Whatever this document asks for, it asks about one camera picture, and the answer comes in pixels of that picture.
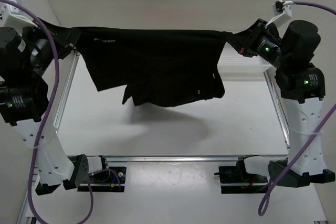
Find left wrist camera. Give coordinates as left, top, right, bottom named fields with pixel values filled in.
left=1, top=3, right=37, bottom=30

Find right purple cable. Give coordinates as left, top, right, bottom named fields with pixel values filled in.
left=258, top=0, right=336, bottom=214

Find black shorts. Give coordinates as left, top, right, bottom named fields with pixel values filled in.
left=46, top=23, right=245, bottom=107

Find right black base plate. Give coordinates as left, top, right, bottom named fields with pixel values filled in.
left=214, top=166, right=269, bottom=194

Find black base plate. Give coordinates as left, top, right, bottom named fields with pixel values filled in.
left=89, top=163, right=127, bottom=193
left=214, top=166, right=269, bottom=194

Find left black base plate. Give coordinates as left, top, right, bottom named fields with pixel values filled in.
left=89, top=163, right=127, bottom=193

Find white plastic mesh basket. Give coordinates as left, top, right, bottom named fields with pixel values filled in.
left=217, top=55, right=272, bottom=75

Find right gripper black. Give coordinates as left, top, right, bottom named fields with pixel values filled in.
left=226, top=19, right=291, bottom=69

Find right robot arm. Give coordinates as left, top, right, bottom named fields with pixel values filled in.
left=231, top=19, right=335, bottom=188

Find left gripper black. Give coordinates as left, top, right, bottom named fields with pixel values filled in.
left=23, top=17, right=81, bottom=76

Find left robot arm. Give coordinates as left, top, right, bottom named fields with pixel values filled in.
left=1, top=27, right=110, bottom=195

